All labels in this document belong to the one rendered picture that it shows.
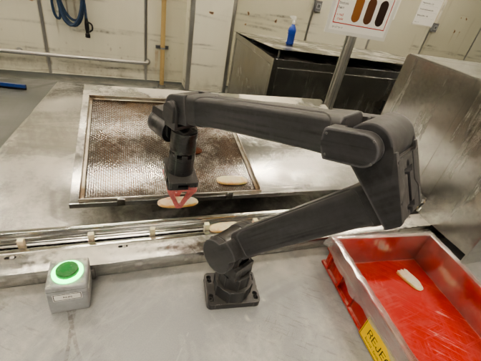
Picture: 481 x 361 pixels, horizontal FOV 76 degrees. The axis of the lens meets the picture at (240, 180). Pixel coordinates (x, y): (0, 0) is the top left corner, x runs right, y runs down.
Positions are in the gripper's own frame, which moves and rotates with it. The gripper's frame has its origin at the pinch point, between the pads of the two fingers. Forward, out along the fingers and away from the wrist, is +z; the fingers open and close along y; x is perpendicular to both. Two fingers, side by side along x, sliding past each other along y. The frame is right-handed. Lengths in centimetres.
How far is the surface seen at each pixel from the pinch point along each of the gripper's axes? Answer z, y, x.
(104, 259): 8.3, 9.1, -16.7
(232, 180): 4.1, -12.2, 19.2
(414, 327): 10, 38, 49
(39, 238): 10.1, -0.7, -30.8
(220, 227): 8.1, 2.8, 11.8
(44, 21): 48, -369, -84
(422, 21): -30, -361, 440
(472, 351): 9, 46, 59
